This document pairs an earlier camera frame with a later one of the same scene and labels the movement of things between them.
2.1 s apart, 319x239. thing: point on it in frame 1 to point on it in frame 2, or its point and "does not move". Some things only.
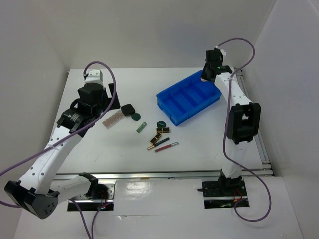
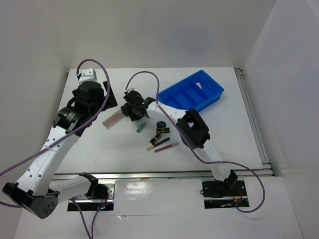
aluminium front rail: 158,174 does not move
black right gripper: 203,75 to 132,116
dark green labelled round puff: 161,124 does not move
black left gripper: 115,104 does not move
